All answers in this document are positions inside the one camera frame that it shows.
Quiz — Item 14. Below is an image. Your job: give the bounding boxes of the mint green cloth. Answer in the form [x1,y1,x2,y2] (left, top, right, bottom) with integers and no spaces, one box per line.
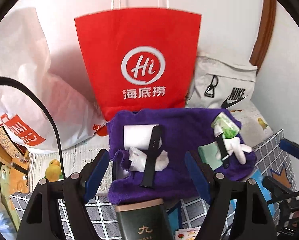
[198,142,223,170]

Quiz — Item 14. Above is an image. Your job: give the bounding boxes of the white glove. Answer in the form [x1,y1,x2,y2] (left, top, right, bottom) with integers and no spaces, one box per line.
[215,134,252,165]

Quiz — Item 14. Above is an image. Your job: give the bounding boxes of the orange fruit print packet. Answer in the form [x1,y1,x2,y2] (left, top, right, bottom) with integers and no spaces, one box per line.
[175,227,200,240]

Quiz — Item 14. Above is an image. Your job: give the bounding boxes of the green tissue pack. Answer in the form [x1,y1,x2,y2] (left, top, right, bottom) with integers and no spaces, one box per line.
[211,112,240,139]

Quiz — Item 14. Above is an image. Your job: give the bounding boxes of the white sponge block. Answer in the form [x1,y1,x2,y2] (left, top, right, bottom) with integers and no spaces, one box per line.
[123,124,158,151]

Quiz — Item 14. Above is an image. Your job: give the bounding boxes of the grey checked cloth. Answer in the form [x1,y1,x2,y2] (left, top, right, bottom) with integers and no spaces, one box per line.
[11,129,297,239]

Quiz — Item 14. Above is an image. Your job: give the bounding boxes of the dark green book box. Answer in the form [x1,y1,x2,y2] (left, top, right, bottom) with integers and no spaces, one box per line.
[115,199,173,240]

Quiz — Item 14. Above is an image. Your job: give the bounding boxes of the purple fluffy towel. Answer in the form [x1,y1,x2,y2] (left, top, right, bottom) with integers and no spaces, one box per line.
[106,107,257,205]

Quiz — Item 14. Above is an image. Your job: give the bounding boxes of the grey Nike bag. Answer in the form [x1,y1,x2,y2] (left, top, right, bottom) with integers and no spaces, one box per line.
[186,55,257,111]

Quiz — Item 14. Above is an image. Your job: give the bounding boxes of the red paper shopping bag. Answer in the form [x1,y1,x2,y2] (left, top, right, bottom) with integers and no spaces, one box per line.
[75,7,201,120]

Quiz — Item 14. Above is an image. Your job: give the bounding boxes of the white plastic Miniso bag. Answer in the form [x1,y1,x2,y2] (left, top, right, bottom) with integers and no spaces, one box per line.
[0,8,105,153]

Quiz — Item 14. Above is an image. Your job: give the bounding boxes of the black cable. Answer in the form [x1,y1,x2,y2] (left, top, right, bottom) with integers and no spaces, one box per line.
[0,76,67,181]

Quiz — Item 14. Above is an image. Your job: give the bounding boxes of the brown wooden door frame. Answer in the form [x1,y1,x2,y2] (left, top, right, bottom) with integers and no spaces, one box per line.
[249,0,277,74]

